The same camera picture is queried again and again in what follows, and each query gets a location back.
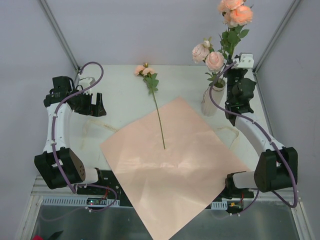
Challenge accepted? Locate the right aluminium frame post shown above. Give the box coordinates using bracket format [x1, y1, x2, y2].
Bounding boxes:
[252, 0, 303, 76]

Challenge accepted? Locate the white cable duct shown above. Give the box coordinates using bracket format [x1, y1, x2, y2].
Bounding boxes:
[210, 200, 228, 211]
[42, 196, 120, 208]

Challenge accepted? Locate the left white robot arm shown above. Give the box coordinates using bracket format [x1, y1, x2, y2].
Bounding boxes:
[34, 76, 107, 195]

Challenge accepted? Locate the left aluminium frame post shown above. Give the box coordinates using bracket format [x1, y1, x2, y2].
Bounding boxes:
[37, 0, 81, 73]

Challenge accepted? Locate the pink wrapping paper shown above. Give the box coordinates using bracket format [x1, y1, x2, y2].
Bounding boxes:
[100, 97, 248, 240]

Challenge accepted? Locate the left white cable duct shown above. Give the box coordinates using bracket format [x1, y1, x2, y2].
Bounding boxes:
[42, 196, 120, 208]

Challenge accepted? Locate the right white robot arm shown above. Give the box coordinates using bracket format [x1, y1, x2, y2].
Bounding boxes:
[223, 68, 298, 198]

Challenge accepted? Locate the right white cable duct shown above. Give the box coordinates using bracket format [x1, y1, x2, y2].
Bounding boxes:
[210, 200, 228, 211]

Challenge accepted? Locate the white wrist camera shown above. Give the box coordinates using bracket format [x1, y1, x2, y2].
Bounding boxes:
[75, 77, 96, 91]
[232, 53, 255, 69]

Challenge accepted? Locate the cream printed ribbon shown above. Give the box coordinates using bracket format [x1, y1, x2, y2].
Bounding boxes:
[80, 118, 240, 150]

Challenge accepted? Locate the white ribbed ceramic vase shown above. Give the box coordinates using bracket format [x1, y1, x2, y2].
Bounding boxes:
[200, 78, 227, 117]

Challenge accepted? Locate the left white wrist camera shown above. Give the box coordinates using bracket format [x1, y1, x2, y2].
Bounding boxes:
[75, 77, 96, 91]

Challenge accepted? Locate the aluminium frame post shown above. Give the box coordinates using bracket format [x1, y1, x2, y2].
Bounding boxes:
[37, 0, 81, 73]
[252, 0, 303, 76]

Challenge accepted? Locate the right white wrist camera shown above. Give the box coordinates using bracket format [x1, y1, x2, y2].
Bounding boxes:
[232, 53, 255, 69]

